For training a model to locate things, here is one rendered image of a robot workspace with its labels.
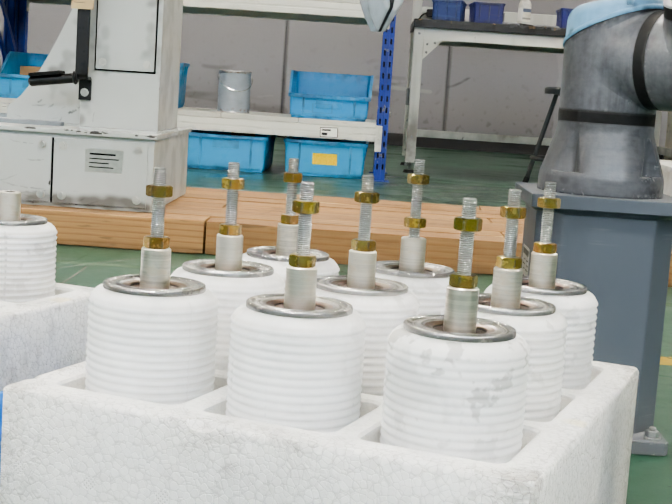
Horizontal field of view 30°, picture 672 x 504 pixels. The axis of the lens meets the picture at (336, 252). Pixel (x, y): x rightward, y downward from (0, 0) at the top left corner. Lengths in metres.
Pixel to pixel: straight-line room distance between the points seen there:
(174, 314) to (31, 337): 0.35
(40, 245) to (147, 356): 0.40
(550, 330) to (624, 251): 0.58
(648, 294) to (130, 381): 0.77
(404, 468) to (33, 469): 0.28
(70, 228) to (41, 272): 1.69
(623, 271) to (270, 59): 7.91
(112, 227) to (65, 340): 1.68
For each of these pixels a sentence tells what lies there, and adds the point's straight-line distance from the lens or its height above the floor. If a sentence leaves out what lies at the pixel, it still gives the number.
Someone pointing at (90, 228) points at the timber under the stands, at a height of 0.04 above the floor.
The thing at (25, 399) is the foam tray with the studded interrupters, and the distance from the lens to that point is 0.92.
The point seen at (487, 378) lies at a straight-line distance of 0.81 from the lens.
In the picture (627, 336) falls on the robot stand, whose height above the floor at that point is 0.14.
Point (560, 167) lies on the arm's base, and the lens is 1.52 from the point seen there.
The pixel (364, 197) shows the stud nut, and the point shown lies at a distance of 0.98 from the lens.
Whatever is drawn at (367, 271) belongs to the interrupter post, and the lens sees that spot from 0.98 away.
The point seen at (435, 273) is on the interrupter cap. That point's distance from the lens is 1.08.
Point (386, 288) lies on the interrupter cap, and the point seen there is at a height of 0.25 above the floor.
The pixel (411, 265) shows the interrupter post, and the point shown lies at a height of 0.26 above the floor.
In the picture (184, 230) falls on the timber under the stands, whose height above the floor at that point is 0.05.
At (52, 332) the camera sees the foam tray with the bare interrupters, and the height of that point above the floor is 0.15.
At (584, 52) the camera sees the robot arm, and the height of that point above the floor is 0.47.
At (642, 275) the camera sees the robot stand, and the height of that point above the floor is 0.21.
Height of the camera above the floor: 0.41
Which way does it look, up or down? 8 degrees down
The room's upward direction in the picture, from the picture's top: 4 degrees clockwise
